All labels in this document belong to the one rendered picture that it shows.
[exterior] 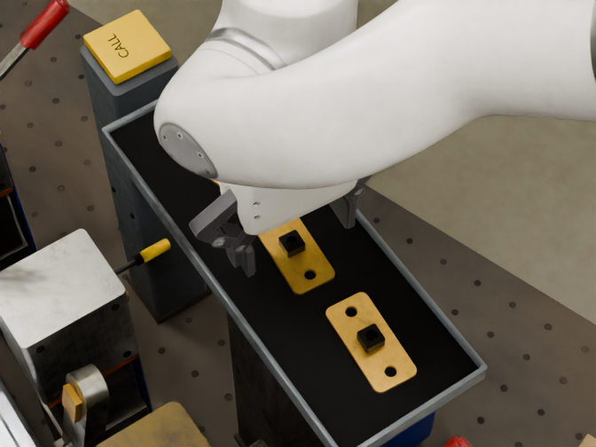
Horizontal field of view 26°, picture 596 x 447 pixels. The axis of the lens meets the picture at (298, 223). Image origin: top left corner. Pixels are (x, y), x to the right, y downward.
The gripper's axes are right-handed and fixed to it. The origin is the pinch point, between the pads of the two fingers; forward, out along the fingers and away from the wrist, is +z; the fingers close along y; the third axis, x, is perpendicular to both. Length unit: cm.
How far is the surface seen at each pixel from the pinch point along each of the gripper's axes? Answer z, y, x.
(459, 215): 119, -65, -51
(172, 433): 10.6, 15.0, 6.4
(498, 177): 119, -76, -55
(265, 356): 2.1, 6.7, 7.7
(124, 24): 2.5, 1.8, -28.6
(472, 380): 2.3, -6.3, 17.3
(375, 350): 2.3, -1.0, 11.5
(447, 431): 49, -17, 6
